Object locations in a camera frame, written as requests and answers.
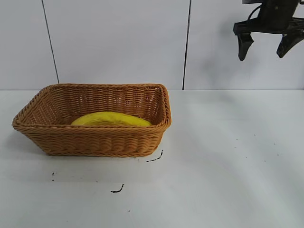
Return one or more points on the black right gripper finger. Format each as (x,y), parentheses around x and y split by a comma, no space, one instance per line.
(244,45)
(288,45)

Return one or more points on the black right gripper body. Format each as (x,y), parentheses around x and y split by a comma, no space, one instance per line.
(275,19)

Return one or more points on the yellow banana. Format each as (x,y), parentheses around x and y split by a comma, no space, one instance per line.
(111,119)

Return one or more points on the brown wicker basket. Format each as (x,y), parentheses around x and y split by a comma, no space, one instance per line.
(95,140)

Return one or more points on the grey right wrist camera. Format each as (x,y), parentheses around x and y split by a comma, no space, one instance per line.
(249,1)

